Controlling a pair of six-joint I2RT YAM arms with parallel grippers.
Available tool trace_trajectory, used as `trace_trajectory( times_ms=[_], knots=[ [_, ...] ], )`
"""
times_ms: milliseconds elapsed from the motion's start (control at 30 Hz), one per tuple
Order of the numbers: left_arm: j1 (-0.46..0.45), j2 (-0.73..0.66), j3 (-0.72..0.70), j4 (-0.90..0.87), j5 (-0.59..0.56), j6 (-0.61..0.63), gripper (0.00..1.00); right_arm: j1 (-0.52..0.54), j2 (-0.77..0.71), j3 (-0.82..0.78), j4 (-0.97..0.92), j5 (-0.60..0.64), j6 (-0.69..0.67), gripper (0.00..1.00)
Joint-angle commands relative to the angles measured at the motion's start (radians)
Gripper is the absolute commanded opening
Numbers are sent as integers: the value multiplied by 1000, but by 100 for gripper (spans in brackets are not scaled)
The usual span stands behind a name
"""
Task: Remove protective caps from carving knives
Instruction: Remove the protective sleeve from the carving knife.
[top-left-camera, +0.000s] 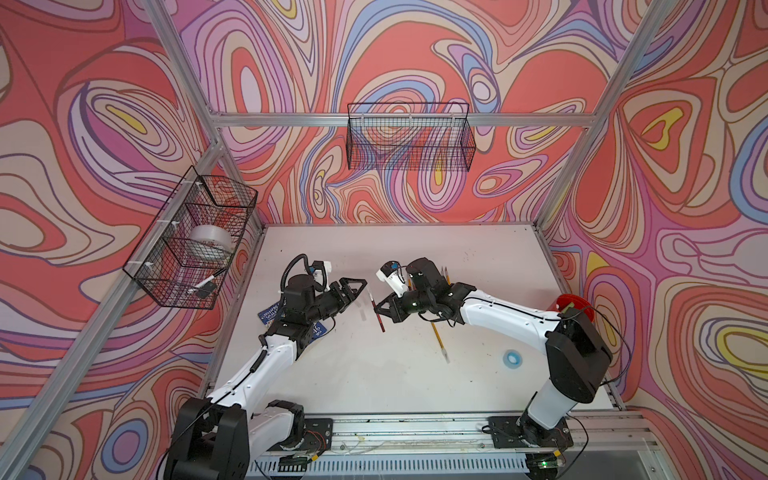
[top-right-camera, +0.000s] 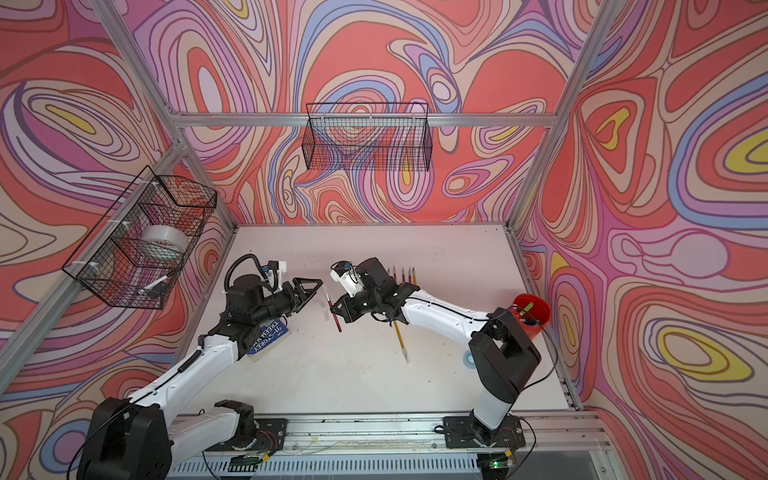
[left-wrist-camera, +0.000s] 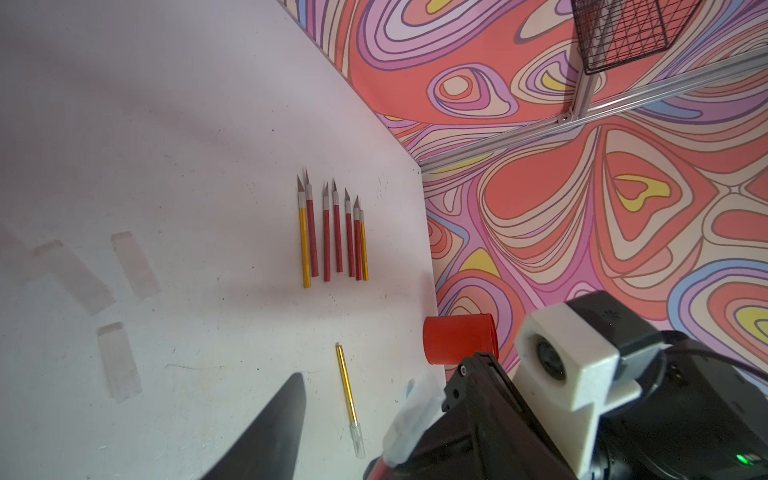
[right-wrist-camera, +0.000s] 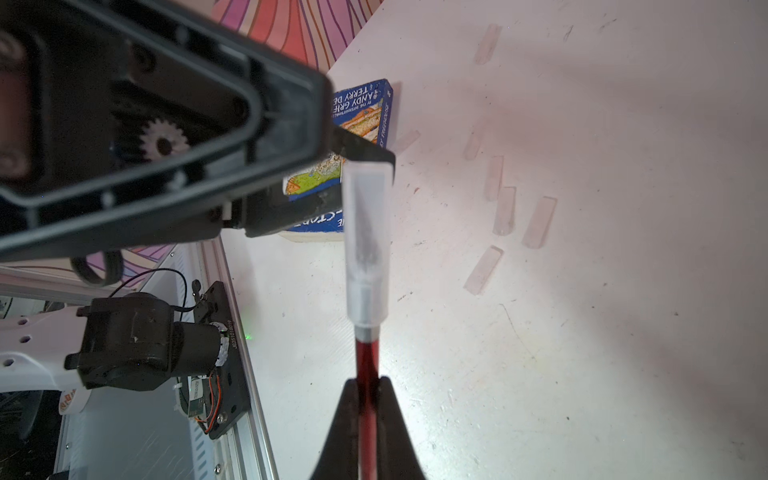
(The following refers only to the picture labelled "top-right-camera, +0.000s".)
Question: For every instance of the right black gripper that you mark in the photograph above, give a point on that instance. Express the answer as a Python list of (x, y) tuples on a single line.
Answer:
[(348, 313)]

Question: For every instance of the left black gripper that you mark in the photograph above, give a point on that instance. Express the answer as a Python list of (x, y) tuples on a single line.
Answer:
[(291, 295)]

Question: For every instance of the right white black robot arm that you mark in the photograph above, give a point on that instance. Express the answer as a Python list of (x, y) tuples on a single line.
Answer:
[(504, 357)]

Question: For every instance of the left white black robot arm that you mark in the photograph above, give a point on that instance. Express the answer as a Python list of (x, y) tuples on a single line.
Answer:
[(142, 437)]

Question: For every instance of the blue treehouse paperback book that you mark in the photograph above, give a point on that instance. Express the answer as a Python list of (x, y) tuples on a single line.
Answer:
[(270, 337)]

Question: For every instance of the blue tape roll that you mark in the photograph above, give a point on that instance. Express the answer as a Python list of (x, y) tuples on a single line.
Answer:
[(468, 360)]

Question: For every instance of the red plastic cup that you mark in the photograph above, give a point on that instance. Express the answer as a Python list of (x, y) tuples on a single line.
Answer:
[(532, 311)]

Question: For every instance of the small object in left basket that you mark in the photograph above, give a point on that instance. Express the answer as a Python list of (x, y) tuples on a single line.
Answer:
[(155, 289)]

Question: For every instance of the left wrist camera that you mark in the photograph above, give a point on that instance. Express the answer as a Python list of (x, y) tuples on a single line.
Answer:
[(271, 273)]

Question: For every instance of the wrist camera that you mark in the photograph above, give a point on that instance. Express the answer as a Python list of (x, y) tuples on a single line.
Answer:
[(344, 273), (271, 273)]

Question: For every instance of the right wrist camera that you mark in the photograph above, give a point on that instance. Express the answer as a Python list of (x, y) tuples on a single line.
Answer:
[(344, 273)]

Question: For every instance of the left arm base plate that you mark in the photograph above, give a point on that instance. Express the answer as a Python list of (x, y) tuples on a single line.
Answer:
[(267, 436)]

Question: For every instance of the grey duct tape roll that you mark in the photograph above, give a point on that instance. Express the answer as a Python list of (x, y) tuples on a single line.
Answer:
[(163, 243)]

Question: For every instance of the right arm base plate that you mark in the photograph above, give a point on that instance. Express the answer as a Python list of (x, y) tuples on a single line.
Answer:
[(464, 432)]

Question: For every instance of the black wire basket back wall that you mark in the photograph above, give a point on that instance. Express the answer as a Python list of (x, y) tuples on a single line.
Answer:
[(368, 136)]

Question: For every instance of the black wire basket wall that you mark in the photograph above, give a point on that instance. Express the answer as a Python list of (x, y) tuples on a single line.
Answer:
[(113, 269), (368, 136)]

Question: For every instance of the black wire basket left wall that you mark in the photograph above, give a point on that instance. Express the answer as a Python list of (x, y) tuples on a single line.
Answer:
[(113, 269)]

